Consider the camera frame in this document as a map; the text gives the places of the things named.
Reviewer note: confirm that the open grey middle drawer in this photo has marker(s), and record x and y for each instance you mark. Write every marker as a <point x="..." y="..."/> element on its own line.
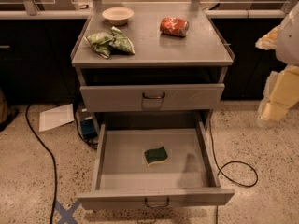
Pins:
<point x="122" y="179"/>

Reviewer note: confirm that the black top drawer handle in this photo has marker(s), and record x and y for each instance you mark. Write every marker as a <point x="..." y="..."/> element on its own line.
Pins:
<point x="153" y="97"/>

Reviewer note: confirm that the white paper sheet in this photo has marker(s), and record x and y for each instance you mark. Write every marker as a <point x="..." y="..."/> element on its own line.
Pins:
<point x="56" y="117"/>

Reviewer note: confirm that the black drawer handle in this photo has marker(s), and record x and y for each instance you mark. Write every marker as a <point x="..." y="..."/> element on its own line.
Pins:
<point x="153" y="97"/>
<point x="163" y="203"/>

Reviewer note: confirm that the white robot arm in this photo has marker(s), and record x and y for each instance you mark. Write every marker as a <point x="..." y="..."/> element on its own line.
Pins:
<point x="287" y="50"/>

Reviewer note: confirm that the closed grey top drawer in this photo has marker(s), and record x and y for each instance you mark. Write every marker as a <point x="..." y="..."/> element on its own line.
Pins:
<point x="129" y="97"/>

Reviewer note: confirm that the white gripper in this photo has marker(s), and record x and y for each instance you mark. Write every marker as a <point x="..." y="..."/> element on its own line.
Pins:
<point x="289" y="46"/>

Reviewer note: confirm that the blue tape cross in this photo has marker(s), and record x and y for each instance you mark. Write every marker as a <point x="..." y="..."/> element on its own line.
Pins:
<point x="67" y="214"/>

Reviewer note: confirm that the green yellow sponge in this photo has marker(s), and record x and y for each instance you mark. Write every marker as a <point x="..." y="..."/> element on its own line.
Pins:
<point x="156" y="155"/>

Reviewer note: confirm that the crushed orange soda can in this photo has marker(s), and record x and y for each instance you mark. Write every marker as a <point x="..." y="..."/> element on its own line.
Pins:
<point x="174" y="26"/>

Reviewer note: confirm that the black middle drawer handle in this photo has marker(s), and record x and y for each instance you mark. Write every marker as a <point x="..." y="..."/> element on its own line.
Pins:
<point x="163" y="203"/>

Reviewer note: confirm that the green chip bag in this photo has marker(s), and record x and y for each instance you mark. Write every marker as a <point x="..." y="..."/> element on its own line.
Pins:
<point x="104" y="43"/>

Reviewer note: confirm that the grey metal drawer cabinet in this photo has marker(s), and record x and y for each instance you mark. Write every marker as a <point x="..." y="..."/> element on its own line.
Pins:
<point x="198" y="58"/>

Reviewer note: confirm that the blue power box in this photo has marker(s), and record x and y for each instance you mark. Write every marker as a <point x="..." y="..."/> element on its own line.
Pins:
<point x="86" y="124"/>

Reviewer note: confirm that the white bowl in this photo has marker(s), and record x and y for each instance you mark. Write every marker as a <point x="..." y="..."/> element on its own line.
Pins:
<point x="118" y="15"/>

